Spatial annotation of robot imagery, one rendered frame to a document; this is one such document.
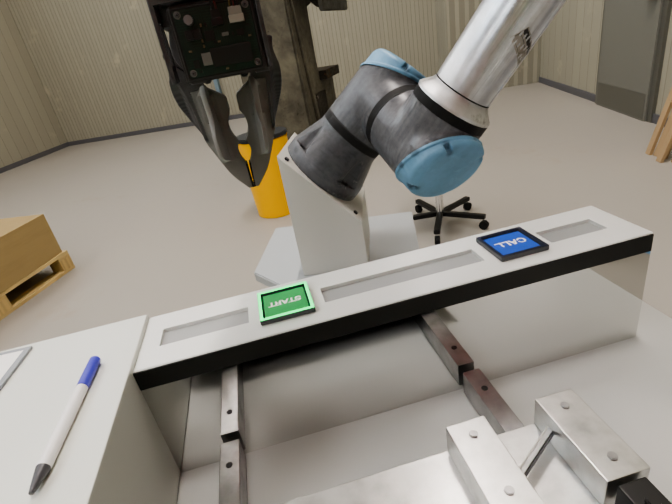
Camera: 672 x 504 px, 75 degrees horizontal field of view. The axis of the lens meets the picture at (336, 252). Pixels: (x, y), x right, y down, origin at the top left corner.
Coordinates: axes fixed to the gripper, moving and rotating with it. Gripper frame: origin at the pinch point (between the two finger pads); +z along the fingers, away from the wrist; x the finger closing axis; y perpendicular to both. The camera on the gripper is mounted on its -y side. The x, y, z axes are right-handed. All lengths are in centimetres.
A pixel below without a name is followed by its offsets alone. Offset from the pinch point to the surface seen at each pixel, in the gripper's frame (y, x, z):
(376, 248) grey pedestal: -33.9, 19.1, 28.5
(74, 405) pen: 9.6, -18.2, 13.3
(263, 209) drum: -287, -4, 102
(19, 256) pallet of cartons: -249, -159, 83
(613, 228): 2.6, 37.5, 14.5
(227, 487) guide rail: 11.3, -9.1, 25.6
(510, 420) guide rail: 13.5, 18.2, 25.6
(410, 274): 0.4, 14.1, 14.9
